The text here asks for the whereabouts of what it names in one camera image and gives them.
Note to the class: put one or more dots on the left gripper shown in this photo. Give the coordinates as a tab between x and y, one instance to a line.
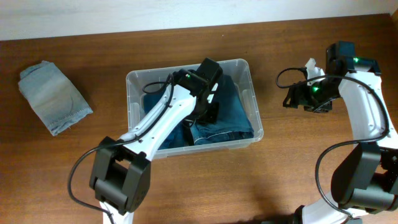
214	118

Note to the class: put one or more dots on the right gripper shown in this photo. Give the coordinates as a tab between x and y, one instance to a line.
300	95

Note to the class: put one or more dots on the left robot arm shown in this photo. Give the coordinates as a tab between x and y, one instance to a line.
121	171

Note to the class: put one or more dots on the dark blue jeans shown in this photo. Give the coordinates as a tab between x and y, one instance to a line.
231	123

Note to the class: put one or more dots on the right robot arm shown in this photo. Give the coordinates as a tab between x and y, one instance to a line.
365	183

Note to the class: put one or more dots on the clear plastic storage container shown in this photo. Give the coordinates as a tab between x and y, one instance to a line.
237	69

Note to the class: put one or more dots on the light blue jeans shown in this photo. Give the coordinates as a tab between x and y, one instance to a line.
53	97

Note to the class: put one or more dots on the teal blue garment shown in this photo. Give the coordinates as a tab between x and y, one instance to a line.
177	137

